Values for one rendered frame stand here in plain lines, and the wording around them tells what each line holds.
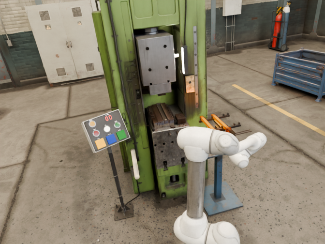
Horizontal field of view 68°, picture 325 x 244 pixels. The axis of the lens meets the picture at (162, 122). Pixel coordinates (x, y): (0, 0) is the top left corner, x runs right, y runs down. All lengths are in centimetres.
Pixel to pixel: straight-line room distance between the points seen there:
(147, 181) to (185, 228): 143
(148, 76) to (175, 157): 90
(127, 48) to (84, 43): 514
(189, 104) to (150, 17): 91
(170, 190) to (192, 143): 159
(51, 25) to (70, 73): 131
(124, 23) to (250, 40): 801
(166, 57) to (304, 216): 206
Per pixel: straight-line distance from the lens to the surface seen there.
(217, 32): 912
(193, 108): 253
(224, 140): 122
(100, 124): 214
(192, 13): 230
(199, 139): 127
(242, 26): 960
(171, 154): 249
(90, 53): 738
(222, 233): 152
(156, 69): 215
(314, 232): 284
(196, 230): 156
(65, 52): 738
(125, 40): 222
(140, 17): 222
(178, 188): 281
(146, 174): 284
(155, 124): 235
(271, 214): 286
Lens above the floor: 208
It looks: 28 degrees down
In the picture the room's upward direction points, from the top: 6 degrees counter-clockwise
